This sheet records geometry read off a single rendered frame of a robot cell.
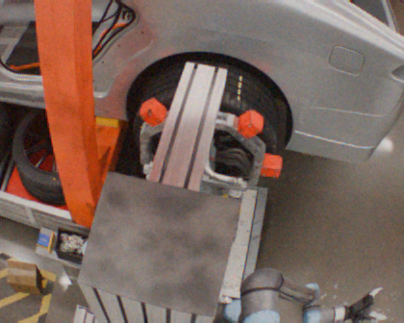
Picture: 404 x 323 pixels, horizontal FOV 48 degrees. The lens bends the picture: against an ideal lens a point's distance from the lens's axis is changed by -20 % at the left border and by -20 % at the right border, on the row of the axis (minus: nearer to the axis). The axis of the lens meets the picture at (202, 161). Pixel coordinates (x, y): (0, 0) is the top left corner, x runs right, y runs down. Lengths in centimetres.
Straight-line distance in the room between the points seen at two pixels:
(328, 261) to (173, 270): 245
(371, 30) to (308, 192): 168
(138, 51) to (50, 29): 83
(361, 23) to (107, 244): 153
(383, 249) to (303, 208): 73
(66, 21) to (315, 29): 104
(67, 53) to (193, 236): 93
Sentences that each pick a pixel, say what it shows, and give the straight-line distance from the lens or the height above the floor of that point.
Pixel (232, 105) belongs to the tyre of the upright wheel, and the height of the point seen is 115.
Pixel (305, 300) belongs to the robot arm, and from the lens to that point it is 183.
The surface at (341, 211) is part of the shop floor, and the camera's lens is 350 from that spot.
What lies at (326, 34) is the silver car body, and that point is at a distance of 212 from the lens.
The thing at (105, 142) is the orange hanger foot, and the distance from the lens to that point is 274.
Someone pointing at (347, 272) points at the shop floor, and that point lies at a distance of 331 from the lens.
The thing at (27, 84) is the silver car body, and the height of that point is 92.
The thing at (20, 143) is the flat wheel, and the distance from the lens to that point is 306.
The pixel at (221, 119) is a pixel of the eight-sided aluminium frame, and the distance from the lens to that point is 229.
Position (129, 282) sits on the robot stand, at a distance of 89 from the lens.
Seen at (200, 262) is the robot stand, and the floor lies 203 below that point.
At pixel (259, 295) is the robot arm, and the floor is 146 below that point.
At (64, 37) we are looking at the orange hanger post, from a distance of 164.
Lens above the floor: 286
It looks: 55 degrees down
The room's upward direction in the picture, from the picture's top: 8 degrees clockwise
